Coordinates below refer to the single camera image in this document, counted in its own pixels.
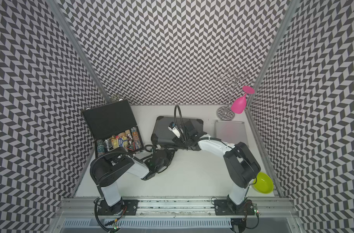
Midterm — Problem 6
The black poker case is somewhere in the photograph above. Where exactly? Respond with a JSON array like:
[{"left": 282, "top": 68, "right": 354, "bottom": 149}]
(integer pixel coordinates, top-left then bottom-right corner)
[
  {"left": 151, "top": 116, "right": 199, "bottom": 149},
  {"left": 82, "top": 100, "right": 145, "bottom": 158}
]

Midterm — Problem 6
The silver aluminium poker case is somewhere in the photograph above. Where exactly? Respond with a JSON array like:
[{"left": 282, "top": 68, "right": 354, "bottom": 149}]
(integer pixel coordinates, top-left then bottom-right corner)
[{"left": 215, "top": 120, "right": 249, "bottom": 146}]

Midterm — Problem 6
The pink plastic wine glass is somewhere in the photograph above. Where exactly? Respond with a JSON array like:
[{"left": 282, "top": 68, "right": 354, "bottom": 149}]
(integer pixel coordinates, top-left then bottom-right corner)
[{"left": 231, "top": 85, "right": 255, "bottom": 114}]

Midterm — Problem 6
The yellow-green plastic ball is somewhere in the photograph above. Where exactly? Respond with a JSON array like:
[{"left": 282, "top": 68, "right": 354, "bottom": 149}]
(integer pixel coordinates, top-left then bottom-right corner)
[{"left": 252, "top": 172, "right": 274, "bottom": 194}]

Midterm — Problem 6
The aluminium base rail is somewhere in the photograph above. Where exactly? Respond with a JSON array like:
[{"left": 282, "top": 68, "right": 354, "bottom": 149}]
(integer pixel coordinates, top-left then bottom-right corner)
[{"left": 55, "top": 197, "right": 298, "bottom": 218}]

